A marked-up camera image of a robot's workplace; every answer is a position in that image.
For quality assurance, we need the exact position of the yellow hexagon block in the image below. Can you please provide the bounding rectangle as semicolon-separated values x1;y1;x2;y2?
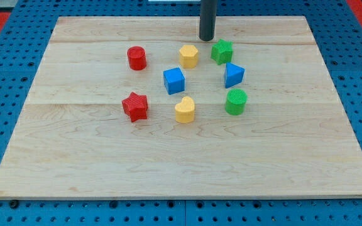
178;45;199;68

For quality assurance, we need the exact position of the red cylinder block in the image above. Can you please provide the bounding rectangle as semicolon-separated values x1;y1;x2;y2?
127;46;147;70

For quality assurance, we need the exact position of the light wooden board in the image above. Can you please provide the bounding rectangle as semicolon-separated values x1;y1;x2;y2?
0;16;362;200

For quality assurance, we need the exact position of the red star block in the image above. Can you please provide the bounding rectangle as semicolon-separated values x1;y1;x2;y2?
121;92;148;122

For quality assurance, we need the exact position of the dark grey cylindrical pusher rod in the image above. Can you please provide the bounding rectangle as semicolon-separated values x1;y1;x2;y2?
199;0;217;41

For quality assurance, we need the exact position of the blue triangle block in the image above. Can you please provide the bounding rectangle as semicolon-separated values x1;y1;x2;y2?
224;63;245;88

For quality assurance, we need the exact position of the green star block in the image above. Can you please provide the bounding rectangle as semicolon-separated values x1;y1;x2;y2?
211;39;233;65

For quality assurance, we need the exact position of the green cylinder block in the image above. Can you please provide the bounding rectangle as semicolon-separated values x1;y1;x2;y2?
225;89;248;116

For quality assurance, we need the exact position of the blue cube block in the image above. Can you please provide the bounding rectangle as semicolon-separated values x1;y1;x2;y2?
163;67;185;95

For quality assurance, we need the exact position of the yellow heart block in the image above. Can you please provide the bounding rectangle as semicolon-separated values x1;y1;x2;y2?
175;96;195;123

